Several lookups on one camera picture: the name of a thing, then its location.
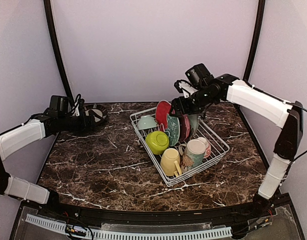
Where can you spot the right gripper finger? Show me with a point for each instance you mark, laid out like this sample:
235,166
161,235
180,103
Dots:
172,111
178,113

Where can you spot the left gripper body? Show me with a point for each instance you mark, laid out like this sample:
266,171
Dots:
84,124

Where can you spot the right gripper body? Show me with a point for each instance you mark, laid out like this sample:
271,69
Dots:
192,106

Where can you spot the striped rim cream plate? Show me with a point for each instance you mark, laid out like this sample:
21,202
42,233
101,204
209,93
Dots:
90,107

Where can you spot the pink polka dot plate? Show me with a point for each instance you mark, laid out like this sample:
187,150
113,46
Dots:
184,127

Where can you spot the red and teal plate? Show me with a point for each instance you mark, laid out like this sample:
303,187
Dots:
166,123

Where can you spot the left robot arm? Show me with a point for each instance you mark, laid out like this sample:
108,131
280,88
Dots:
58,117

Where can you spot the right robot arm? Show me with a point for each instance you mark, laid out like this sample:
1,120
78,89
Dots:
202,89

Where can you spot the light teal plate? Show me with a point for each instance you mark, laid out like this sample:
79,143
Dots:
194,124

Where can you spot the light teal bowl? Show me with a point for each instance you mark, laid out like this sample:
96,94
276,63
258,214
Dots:
146,122

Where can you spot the lime green bowl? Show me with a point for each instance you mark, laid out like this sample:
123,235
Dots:
157,141

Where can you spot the teal patterned mug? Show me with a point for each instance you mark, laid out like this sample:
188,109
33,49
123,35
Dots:
192,154

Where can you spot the pink and white cup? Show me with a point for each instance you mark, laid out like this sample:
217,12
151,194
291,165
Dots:
207,145

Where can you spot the yellow mug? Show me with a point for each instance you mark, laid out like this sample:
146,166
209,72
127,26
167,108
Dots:
170,162

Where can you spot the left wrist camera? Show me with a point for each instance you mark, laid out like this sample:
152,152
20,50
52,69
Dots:
78,106

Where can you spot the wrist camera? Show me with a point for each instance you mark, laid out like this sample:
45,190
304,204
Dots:
78,106
184,87

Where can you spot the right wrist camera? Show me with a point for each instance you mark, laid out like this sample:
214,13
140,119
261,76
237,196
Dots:
184,87

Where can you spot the white wire dish rack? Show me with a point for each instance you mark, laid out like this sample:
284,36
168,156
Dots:
219,147

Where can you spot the black front rail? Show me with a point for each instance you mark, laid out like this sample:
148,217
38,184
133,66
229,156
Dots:
230,215

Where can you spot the white slotted cable duct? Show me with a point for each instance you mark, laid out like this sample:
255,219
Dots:
109,231

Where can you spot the left black frame post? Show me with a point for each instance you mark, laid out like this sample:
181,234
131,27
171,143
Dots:
56,49

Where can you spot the black frame post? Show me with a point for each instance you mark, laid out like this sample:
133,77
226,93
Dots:
255,39
56,49

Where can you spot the right black frame post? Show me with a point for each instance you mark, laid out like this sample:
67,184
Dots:
255,39

